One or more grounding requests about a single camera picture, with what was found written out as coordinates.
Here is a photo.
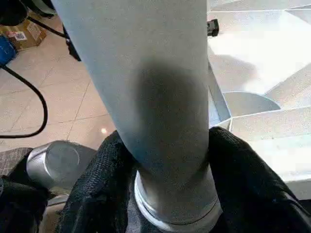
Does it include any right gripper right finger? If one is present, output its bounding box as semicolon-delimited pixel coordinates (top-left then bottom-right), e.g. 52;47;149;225
208;126;311;233

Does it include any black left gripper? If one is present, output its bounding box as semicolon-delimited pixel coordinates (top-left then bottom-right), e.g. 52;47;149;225
206;18;220;37

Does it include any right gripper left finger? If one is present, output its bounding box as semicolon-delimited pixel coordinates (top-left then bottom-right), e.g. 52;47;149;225
55;130;136;233

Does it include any white plastic table top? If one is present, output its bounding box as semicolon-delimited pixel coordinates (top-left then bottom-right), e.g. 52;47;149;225
206;0;311;183

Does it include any white plastic table leg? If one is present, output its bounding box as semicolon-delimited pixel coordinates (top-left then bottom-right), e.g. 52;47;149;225
51;0;224;231

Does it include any blue box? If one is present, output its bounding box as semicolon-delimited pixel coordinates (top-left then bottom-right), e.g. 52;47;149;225
0;35;19;67

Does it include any brown cardboard box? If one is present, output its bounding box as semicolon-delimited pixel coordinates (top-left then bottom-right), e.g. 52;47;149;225
0;19;48;52

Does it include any thick black floor cable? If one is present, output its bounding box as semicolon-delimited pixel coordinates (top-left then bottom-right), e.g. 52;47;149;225
0;65;49;139

